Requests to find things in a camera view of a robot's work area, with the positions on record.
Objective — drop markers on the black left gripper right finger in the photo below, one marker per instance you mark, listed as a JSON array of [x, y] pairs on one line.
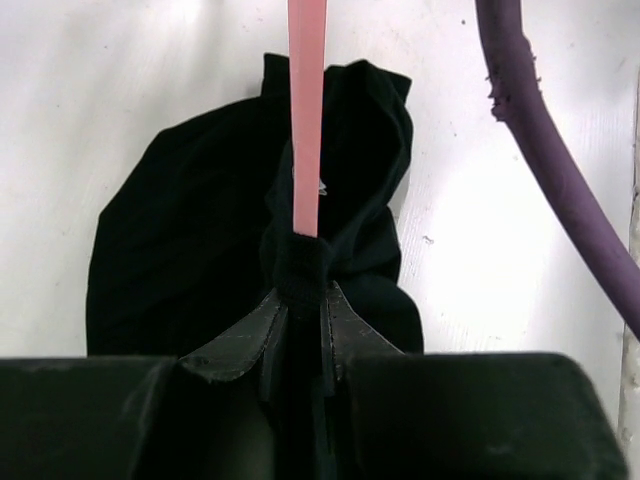
[[384, 414]]

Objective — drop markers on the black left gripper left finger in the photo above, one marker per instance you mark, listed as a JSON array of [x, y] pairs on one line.
[[143, 417]]

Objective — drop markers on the black t shirt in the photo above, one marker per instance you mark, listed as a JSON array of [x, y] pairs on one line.
[[201, 230]]

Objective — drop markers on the pink plastic hanger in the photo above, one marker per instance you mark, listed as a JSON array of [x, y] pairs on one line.
[[306, 35]]

